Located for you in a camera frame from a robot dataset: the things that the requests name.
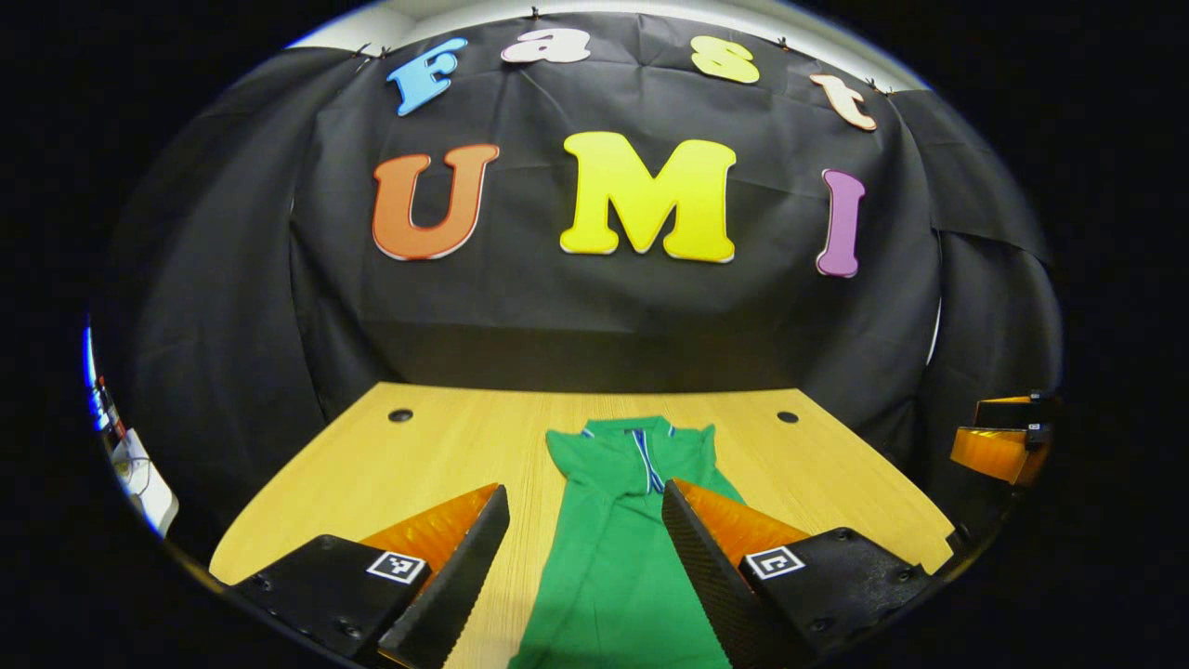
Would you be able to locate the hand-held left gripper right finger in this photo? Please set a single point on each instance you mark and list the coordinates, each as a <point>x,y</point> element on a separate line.
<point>706,576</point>

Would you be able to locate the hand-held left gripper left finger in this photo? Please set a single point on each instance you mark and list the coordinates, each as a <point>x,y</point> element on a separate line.
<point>455,595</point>

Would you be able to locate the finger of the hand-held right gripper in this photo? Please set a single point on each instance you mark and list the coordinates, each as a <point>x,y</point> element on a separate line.
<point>994,453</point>
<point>1008,413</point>

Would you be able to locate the green T-shirt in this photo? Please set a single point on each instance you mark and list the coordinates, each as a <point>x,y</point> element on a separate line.
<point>613,557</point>

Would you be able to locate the black backdrop cloth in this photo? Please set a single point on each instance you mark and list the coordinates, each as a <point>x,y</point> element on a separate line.
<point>557,325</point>

